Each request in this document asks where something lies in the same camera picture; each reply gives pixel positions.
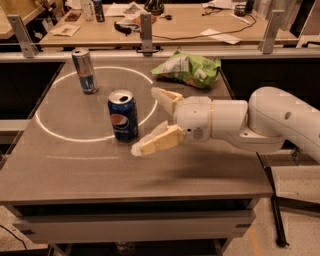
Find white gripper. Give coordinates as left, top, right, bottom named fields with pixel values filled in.
left=131, top=87, right=212, bottom=157

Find blue pepsi can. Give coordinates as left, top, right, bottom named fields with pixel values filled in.
left=107, top=89, right=138, bottom=142

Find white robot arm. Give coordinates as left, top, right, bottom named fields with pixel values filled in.
left=131, top=87, right=320, bottom=162

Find green rice chip bag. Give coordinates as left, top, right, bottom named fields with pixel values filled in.
left=151, top=51, right=221, bottom=89

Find silver blue red bull can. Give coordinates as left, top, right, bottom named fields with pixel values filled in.
left=72, top=48, right=98, bottom=94

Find dark can on desk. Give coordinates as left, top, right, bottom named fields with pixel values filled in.
left=93, top=0, right=105, bottom=22

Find white paper sheet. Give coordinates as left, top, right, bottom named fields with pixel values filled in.
left=201, top=29, right=241, bottom=45

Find black sunglasses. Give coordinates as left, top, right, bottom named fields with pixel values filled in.
left=114, top=22, right=132, bottom=36

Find white drawer under table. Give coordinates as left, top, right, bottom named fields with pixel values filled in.
left=14, top=210, right=255, bottom=244

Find paper with brown print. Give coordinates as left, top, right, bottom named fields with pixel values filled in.
left=51, top=24, right=80, bottom=37

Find black floor stand bar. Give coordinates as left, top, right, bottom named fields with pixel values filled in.
left=258, top=155, right=289, bottom=248

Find metal bracket middle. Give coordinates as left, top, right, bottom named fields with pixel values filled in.
left=139, top=12, right=155, bottom=57

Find metal bracket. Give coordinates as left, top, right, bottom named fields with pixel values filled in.
left=7, top=14, right=38, bottom=58
left=139, top=12, right=155, bottom=57
left=258, top=9, right=284, bottom=54

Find black cable on desk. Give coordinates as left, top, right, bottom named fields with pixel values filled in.
left=152, top=13, right=258, bottom=41

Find metal bracket right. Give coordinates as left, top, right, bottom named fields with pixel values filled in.
left=258, top=9, right=284, bottom=54

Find metal bracket left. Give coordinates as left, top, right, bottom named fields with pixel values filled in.
left=7, top=14, right=38, bottom=58

